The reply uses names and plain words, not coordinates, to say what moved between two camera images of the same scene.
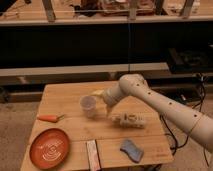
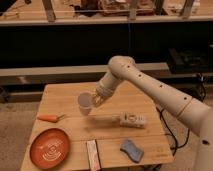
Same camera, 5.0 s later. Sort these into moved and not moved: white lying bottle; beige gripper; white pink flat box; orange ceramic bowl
Moved: beige gripper
Not moved: orange ceramic bowl; white pink flat box; white lying bottle
